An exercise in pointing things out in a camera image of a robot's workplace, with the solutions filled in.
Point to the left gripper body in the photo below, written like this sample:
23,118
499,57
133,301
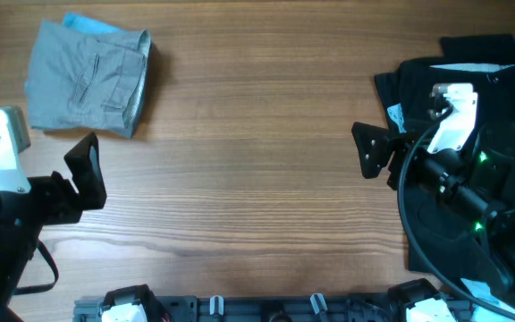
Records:
55,200

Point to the light blue garment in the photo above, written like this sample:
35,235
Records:
405,95

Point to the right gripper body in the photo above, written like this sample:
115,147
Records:
430,170

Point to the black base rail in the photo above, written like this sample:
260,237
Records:
354,307

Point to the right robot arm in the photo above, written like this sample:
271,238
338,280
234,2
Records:
455,188

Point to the grey shorts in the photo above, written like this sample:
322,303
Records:
83,80

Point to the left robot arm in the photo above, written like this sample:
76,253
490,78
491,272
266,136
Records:
18,243

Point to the folded blue denim garment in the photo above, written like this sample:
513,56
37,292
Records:
92,24

